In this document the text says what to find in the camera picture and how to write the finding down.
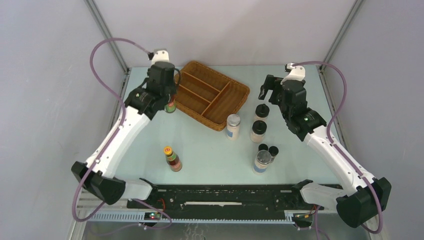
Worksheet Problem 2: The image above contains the red sauce bottle yellow cap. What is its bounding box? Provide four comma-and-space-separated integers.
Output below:
164, 95, 177, 114

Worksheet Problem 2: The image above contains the clear-lid white spice jar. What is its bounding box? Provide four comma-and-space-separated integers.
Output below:
226, 114, 241, 141

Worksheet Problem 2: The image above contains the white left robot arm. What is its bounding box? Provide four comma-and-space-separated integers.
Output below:
71, 61, 177, 208

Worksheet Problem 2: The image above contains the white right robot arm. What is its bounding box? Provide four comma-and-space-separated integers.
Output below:
258, 74, 392, 228

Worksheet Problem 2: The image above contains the black-cap spice bottle far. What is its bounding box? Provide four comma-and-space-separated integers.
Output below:
253, 103, 270, 122

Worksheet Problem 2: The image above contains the black-cap spice bottle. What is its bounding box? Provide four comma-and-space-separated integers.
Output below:
253, 103, 270, 122
250, 120, 268, 143

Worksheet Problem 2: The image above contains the brown wicker divided tray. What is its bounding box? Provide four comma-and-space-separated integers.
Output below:
175, 60, 250, 132

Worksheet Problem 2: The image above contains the black-cap spice bottle near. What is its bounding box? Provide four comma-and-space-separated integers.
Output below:
250, 120, 268, 143

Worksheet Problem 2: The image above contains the small black-cap bottle left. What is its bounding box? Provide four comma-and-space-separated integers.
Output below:
258, 143, 269, 151

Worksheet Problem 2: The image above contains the small black-cap bottle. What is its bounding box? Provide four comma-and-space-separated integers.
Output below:
268, 146, 279, 164
258, 143, 269, 151

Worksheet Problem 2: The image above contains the small black-cap bottle right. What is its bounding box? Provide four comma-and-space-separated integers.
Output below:
268, 146, 279, 164

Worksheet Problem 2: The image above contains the clear-lid blue-label spice jar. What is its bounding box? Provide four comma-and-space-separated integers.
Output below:
252, 150, 272, 174

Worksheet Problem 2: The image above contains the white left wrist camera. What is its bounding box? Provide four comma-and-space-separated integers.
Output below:
147, 48, 170, 65

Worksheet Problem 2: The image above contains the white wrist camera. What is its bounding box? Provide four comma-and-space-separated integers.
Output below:
147, 48, 170, 65
282, 62, 306, 82

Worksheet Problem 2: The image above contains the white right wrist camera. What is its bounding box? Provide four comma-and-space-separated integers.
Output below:
282, 62, 306, 82

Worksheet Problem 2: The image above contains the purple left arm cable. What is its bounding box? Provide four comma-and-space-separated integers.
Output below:
71, 37, 173, 231

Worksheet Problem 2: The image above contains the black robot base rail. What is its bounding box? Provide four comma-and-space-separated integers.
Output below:
125, 184, 342, 221

